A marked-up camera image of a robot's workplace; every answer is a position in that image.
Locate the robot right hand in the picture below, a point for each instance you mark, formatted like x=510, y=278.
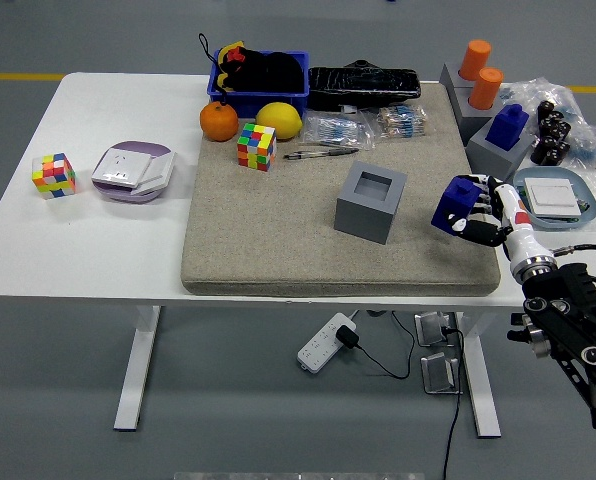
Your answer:
x=518, y=220

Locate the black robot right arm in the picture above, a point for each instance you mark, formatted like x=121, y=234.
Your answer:
x=568, y=295

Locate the grey seal holder block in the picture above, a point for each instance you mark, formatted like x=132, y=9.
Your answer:
x=448, y=77
x=470, y=122
x=493, y=160
x=363, y=220

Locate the orange cylinder seal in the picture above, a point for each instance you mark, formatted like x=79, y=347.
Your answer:
x=475, y=57
x=485, y=90

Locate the black cylindrical components cluster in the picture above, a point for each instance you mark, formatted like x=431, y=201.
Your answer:
x=555, y=127
x=545, y=109
x=550, y=152

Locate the light blue tray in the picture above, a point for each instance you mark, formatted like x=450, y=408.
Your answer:
x=589, y=192

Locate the large clear plastic bag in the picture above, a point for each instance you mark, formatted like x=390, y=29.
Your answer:
x=533, y=92

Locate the metal foot pedal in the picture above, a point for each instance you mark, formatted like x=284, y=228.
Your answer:
x=430, y=330
x=438, y=375

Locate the clear bag of tan resistors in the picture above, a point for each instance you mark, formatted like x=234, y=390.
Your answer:
x=400, y=122

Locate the white table leg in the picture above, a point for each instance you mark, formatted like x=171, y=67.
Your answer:
x=483, y=390
x=135, y=375

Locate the clear bag of blue resistors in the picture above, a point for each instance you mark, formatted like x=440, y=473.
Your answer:
x=335, y=131

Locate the black plastic-wrapped keyboard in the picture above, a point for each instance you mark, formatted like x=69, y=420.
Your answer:
x=363, y=87

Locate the black and silver pen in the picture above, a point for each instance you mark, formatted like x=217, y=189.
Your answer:
x=323, y=153

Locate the black power adapter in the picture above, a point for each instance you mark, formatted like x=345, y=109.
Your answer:
x=347, y=336

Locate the white power strip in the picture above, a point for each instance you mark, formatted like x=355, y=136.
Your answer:
x=320, y=347

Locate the grey-brown fabric mat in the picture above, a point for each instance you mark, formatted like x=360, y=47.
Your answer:
x=278, y=225

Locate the yellow lemon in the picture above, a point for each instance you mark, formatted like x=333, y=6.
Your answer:
x=279, y=120

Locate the multicoloured puzzle cube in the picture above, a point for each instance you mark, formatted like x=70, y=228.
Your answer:
x=255, y=147
x=54, y=176

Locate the blue plastic bin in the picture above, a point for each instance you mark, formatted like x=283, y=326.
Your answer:
x=268, y=102

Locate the black pouch with yellow trim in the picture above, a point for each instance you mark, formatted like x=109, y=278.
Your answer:
x=268, y=72

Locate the orange fruit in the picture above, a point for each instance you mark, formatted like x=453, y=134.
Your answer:
x=219, y=121

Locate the purple tray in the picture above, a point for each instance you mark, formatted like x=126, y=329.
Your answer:
x=115, y=196

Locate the white wall socket panel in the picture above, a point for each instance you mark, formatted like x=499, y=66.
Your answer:
x=119, y=167

